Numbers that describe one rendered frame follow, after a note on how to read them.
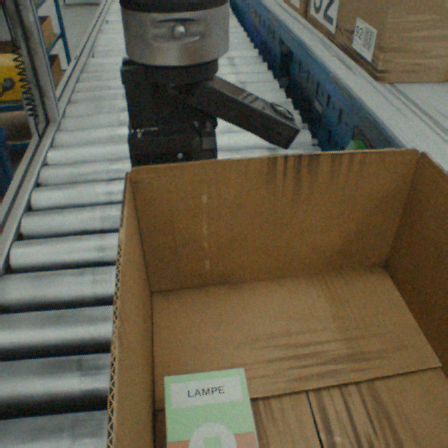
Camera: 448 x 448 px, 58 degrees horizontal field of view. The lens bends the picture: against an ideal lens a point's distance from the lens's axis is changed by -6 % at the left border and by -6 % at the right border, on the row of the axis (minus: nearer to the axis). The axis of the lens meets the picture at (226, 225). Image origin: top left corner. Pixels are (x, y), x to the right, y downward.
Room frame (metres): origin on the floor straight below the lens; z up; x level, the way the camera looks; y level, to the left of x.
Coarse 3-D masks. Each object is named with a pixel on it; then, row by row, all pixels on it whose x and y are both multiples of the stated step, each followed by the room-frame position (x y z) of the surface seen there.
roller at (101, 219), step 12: (120, 204) 0.49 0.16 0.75; (24, 216) 0.47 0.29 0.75; (36, 216) 0.47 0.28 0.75; (48, 216) 0.47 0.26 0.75; (60, 216) 0.47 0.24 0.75; (72, 216) 0.47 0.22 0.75; (84, 216) 0.47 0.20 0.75; (96, 216) 0.47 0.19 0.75; (108, 216) 0.47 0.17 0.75; (24, 228) 0.45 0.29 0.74; (36, 228) 0.45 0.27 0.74; (48, 228) 0.45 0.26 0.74; (60, 228) 0.45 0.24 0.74; (72, 228) 0.45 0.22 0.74; (84, 228) 0.46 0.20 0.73; (96, 228) 0.46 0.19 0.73; (108, 228) 0.46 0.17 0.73
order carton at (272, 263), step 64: (128, 192) 0.29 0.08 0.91; (192, 192) 0.33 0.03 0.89; (256, 192) 0.34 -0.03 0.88; (320, 192) 0.35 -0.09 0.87; (384, 192) 0.36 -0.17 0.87; (128, 256) 0.23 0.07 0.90; (192, 256) 0.33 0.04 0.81; (256, 256) 0.34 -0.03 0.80; (320, 256) 0.35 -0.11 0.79; (384, 256) 0.36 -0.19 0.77; (128, 320) 0.18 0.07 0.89; (192, 320) 0.28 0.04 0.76; (256, 320) 0.28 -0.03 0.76; (320, 320) 0.28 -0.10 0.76; (384, 320) 0.27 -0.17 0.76; (128, 384) 0.13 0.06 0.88; (256, 384) 0.20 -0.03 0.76; (320, 384) 0.20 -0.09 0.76; (384, 384) 0.20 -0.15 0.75
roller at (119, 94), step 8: (272, 80) 0.99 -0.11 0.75; (248, 88) 0.95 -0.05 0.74; (256, 88) 0.96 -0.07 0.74; (264, 88) 0.96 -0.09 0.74; (272, 88) 0.96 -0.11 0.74; (72, 96) 0.91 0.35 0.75; (80, 96) 0.91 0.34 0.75; (88, 96) 0.91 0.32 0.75; (96, 96) 0.91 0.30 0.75; (104, 96) 0.91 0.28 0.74; (112, 96) 0.91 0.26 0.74; (120, 96) 0.91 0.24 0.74; (72, 104) 0.89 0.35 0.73
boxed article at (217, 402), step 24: (168, 384) 0.18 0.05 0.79; (192, 384) 0.18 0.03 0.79; (216, 384) 0.18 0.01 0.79; (240, 384) 0.18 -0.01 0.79; (168, 408) 0.16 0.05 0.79; (192, 408) 0.16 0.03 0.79; (216, 408) 0.16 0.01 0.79; (240, 408) 0.16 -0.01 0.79; (168, 432) 0.14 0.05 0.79; (192, 432) 0.14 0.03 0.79; (216, 432) 0.14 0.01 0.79; (240, 432) 0.14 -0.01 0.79
